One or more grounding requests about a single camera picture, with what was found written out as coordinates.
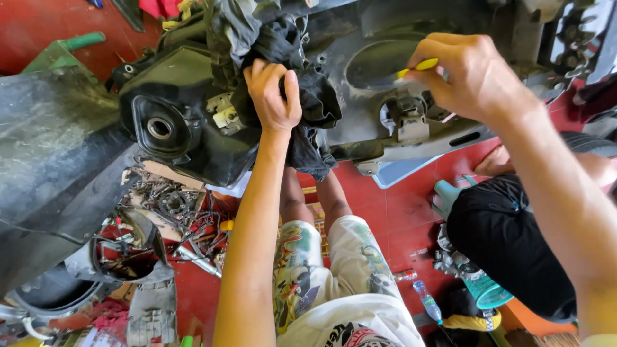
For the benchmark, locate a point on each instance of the person's right hand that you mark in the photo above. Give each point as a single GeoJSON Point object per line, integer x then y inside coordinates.
{"type": "Point", "coordinates": [475, 74]}

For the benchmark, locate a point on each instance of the person's left hand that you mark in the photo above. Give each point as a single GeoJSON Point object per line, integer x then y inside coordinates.
{"type": "Point", "coordinates": [272, 103]}

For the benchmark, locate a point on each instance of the person's right fingers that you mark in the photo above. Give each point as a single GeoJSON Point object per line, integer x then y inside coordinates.
{"type": "Point", "coordinates": [429, 48]}

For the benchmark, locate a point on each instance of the black cloth rag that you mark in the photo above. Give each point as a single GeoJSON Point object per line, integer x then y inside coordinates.
{"type": "Point", "coordinates": [313, 96]}

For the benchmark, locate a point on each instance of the teal plastic jug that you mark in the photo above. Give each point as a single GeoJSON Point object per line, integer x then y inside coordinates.
{"type": "Point", "coordinates": [447, 193]}

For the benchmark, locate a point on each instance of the person's right leg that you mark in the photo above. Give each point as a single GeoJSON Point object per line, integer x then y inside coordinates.
{"type": "Point", "coordinates": [332, 195]}

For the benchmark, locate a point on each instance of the person's leg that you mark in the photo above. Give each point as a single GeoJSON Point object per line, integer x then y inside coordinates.
{"type": "Point", "coordinates": [332, 195]}
{"type": "Point", "coordinates": [295, 197]}

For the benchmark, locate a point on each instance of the black scooter tyre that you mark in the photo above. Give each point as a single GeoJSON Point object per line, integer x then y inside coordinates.
{"type": "Point", "coordinates": [590, 143]}

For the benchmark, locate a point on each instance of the person's left leg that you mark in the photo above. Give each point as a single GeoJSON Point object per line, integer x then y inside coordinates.
{"type": "Point", "coordinates": [295, 197]}

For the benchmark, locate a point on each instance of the metal sprocket gear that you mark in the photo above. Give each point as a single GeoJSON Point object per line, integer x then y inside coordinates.
{"type": "Point", "coordinates": [446, 262]}

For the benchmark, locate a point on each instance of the white printed shorts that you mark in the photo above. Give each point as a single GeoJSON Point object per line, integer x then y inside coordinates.
{"type": "Point", "coordinates": [352, 260]}

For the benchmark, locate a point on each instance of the clear plastic water bottle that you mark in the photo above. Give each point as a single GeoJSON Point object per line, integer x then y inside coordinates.
{"type": "Point", "coordinates": [427, 302]}

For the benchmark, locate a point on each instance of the red fabric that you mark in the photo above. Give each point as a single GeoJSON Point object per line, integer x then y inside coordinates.
{"type": "Point", "coordinates": [159, 6]}

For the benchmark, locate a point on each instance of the yellow cloth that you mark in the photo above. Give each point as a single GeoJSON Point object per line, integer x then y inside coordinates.
{"type": "Point", "coordinates": [472, 322]}

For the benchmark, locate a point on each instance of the white printed shirt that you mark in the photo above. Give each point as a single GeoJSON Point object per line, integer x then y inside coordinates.
{"type": "Point", "coordinates": [356, 320]}

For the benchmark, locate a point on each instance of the pile of metal parts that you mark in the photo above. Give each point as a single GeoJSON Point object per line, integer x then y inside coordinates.
{"type": "Point", "coordinates": [173, 202]}

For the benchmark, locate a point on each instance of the chrome metal tube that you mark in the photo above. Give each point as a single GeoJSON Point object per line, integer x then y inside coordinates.
{"type": "Point", "coordinates": [197, 260]}

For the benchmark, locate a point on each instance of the black plastic cover shell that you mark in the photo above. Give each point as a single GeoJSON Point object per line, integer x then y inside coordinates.
{"type": "Point", "coordinates": [144, 272]}

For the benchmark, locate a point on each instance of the black plastic fender panel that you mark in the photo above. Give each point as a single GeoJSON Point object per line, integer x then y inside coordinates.
{"type": "Point", "coordinates": [48, 159]}

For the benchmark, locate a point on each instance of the red rag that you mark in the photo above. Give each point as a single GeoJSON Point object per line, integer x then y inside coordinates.
{"type": "Point", "coordinates": [111, 315]}

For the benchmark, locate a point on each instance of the black scooter body frame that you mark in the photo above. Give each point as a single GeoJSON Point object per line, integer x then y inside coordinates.
{"type": "Point", "coordinates": [356, 29]}

